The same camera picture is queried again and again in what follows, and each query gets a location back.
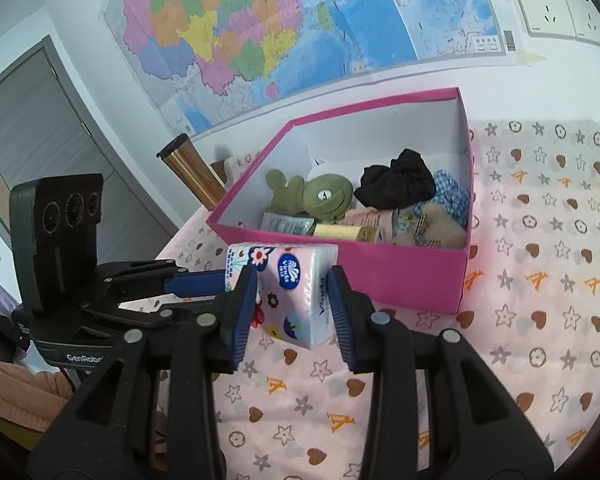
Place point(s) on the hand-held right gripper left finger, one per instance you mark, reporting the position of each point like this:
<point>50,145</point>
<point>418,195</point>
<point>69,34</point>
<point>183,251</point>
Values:
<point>242,310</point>

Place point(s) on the pink cardboard box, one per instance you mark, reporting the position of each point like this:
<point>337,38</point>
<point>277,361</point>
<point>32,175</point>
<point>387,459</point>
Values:
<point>405,270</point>

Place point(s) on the person's left forearm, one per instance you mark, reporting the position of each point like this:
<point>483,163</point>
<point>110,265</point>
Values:
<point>20,390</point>

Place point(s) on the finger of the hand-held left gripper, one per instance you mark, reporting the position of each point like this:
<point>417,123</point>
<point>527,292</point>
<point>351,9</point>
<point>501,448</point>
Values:
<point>195,282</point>
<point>145,319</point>

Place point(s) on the brown wooden post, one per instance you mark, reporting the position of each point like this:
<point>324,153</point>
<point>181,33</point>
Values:
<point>219,172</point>

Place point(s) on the gold metal tumbler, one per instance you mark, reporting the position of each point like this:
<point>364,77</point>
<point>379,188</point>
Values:
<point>195,175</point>

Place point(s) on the pink patterned tablecloth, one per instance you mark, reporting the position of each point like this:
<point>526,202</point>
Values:
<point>530,260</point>

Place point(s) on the green frog plush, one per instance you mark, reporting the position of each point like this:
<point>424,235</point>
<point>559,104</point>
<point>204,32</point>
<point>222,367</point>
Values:
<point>325,195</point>

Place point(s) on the grey door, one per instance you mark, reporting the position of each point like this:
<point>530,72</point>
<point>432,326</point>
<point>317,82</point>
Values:
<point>40,135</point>

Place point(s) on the pink cosmetic tube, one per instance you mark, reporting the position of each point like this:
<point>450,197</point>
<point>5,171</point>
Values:
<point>370,217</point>

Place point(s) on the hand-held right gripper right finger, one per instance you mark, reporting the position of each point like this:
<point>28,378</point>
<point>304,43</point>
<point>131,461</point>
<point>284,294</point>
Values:
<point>341,310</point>

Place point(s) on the floral print tissue pack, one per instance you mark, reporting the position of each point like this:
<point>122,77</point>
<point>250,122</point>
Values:
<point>295,300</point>

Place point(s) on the beige tape strip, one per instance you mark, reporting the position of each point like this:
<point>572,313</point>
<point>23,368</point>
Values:
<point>531,58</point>

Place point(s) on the colourful wall map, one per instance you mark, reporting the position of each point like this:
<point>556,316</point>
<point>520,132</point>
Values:
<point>280,35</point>

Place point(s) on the gold tube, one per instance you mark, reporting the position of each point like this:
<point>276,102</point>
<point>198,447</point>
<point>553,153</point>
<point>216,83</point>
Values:
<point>340,232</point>

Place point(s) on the blue gingham scrunchie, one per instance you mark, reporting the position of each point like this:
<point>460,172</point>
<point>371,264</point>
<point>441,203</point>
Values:
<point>450,195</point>

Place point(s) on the black scrunchie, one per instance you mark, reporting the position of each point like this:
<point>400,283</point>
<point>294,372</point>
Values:
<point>395,182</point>

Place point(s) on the beige teddy plush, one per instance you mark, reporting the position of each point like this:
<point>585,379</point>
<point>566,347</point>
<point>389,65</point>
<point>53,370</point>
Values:
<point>440,227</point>

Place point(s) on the grey printed wipes packet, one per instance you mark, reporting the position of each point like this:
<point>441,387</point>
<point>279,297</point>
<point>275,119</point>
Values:
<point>285,222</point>

